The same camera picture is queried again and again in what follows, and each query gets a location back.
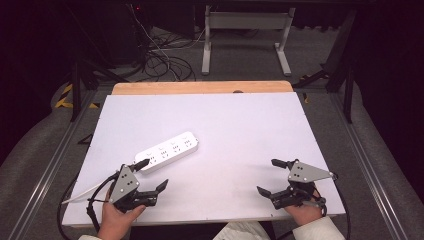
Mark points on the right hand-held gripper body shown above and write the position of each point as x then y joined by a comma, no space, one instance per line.
305,173

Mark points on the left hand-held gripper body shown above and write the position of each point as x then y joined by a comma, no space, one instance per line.
124,183

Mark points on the white power strip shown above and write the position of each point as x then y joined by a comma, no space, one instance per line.
170,150

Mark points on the person's left hand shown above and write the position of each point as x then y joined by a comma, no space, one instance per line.
115,221

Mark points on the person's right hand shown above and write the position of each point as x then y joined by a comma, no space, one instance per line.
303,215

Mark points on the person's light clothing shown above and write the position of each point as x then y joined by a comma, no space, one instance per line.
241,232

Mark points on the white table cover sheet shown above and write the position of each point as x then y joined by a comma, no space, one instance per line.
233,133

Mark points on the black metal stand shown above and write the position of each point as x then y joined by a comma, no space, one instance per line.
348,96

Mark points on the black tripod stand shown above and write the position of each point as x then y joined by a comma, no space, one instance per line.
76,96

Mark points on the wooden table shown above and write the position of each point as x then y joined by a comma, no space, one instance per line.
200,87

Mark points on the yellow black hazard tape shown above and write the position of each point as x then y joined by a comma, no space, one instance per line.
63,103

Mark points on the aluminium floor rail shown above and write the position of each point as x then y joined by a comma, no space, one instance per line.
43,180
370,173

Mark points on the white metal desk frame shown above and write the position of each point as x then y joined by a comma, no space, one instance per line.
246,21

